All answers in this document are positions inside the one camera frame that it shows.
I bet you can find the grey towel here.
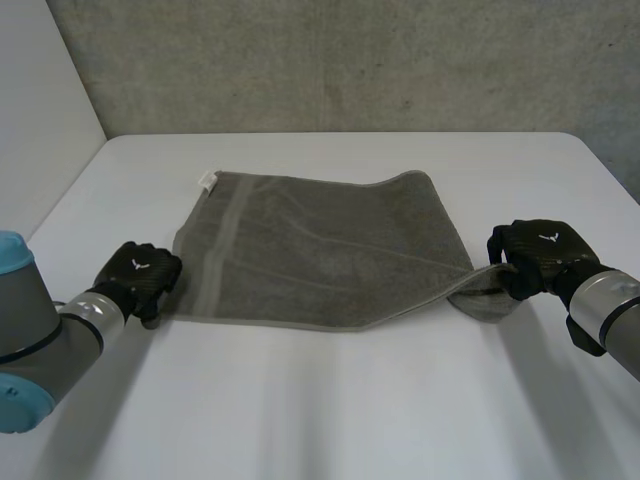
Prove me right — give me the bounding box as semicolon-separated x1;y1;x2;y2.
172;169;521;334

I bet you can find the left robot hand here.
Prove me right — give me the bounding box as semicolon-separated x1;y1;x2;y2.
85;241;183;330

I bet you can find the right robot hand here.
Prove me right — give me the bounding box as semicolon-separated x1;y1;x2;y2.
486;218;605;302

